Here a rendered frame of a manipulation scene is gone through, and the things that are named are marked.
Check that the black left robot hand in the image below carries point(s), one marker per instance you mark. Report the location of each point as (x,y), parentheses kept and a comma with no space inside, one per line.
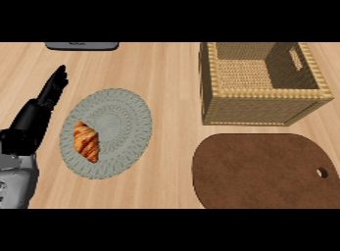
(32,114)

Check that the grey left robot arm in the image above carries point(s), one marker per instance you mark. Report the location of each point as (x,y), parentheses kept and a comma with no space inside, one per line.
(7,176)

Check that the square wicker basket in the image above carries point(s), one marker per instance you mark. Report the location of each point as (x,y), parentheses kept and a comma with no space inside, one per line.
(259,85)

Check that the brown wooden cutting board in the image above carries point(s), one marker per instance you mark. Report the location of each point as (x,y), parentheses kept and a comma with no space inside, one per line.
(266,171)

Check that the golden brown croissant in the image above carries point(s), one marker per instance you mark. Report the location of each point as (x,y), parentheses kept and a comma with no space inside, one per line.
(86,142)

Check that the grey woven round placemat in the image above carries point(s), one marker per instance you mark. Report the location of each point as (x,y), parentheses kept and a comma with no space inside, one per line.
(114,124)

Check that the dark grey flat appliance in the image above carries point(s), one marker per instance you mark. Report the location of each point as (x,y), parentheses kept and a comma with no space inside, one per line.
(81,45)

